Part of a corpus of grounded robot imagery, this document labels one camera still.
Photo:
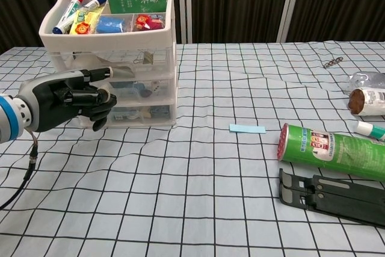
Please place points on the blue checked tablecloth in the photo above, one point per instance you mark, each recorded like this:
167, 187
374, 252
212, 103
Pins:
180, 193

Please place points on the small metal screw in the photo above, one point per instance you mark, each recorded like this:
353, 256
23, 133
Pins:
332, 62

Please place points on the white bottle yellow cap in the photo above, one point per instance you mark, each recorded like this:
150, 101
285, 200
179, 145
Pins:
370, 102

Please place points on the red cap whiteboard marker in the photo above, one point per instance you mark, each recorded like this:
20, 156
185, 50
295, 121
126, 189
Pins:
72, 10

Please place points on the clear plastic drawer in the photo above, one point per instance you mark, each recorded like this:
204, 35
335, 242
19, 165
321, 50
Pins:
159, 118
120, 58
162, 88

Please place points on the gold binder clip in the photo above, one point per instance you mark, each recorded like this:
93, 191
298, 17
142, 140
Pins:
148, 58

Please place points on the black folding stand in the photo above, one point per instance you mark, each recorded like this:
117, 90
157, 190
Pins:
337, 200

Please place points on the white die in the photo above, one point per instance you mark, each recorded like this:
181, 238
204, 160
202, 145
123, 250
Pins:
155, 86

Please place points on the green chips can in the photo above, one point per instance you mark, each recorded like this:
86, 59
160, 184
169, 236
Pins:
331, 151

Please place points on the red snack packet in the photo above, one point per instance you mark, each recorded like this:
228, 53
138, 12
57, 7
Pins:
150, 23

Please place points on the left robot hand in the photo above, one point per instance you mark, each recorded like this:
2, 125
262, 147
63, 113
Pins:
51, 100

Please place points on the blue snack packet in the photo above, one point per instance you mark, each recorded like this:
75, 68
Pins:
109, 24

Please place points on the light blue eraser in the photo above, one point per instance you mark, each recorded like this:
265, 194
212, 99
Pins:
246, 129

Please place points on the blue cap whiteboard marker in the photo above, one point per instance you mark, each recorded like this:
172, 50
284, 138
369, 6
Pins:
93, 1

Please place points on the white green glue stick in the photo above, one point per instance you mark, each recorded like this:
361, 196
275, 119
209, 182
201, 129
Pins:
371, 130

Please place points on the clear Pepsi bottle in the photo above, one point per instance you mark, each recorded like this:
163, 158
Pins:
367, 79

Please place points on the yellow snack packet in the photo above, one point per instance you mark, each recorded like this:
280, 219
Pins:
84, 22

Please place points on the white drawer organizer box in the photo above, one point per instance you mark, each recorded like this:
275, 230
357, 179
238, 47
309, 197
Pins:
105, 40

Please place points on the black folding screen partition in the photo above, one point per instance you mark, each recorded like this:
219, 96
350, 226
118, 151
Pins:
240, 4

